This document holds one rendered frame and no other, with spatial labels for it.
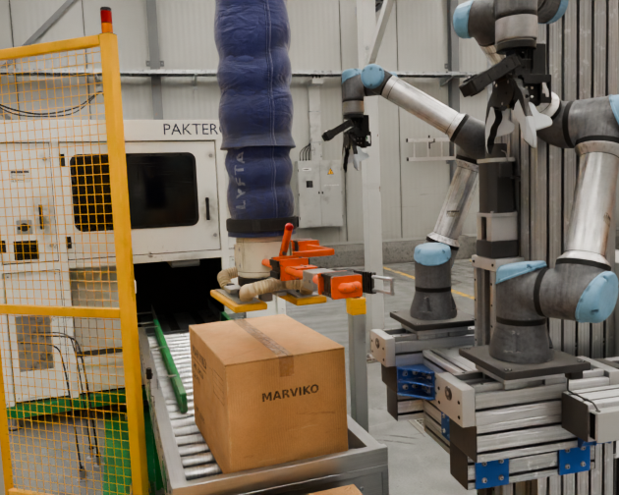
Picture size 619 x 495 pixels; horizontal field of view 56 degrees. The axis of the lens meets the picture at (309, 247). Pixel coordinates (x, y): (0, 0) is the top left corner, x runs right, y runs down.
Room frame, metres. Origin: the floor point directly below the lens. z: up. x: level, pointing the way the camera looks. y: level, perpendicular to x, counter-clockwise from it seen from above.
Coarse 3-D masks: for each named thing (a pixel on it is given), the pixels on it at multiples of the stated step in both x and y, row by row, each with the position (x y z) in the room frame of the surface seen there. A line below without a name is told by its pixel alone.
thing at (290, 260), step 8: (280, 256) 1.67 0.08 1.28; (288, 256) 1.68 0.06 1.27; (296, 256) 1.69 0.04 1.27; (272, 264) 1.63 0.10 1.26; (280, 264) 1.59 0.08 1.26; (288, 264) 1.60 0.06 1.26; (296, 264) 1.61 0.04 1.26; (304, 264) 1.62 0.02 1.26; (272, 272) 1.64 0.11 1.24; (280, 272) 1.60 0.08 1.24; (288, 280) 1.60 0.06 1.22
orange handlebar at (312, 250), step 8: (312, 248) 2.15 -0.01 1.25; (320, 248) 2.08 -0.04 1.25; (328, 248) 2.01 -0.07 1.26; (304, 256) 1.96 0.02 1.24; (312, 256) 1.98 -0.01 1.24; (264, 264) 1.77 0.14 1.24; (288, 272) 1.57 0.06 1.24; (296, 272) 1.51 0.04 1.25; (312, 280) 1.40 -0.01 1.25; (344, 288) 1.26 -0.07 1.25; (352, 288) 1.26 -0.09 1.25; (360, 288) 1.28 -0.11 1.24
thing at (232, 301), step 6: (210, 294) 1.97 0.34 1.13; (216, 294) 1.90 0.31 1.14; (222, 294) 1.87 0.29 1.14; (228, 294) 1.86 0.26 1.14; (234, 294) 1.85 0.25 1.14; (222, 300) 1.81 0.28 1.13; (228, 300) 1.78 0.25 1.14; (234, 300) 1.75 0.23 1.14; (258, 300) 1.73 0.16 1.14; (228, 306) 1.74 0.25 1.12; (234, 306) 1.68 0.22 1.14; (240, 306) 1.68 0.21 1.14; (246, 306) 1.68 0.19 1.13; (252, 306) 1.69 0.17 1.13; (258, 306) 1.69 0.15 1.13; (264, 306) 1.70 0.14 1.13
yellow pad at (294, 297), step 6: (288, 294) 1.84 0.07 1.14; (294, 294) 1.81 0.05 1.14; (300, 294) 1.80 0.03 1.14; (312, 294) 1.80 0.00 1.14; (288, 300) 1.81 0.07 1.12; (294, 300) 1.76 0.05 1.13; (300, 300) 1.74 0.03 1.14; (306, 300) 1.75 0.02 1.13; (312, 300) 1.76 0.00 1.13; (318, 300) 1.76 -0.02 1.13; (324, 300) 1.77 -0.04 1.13
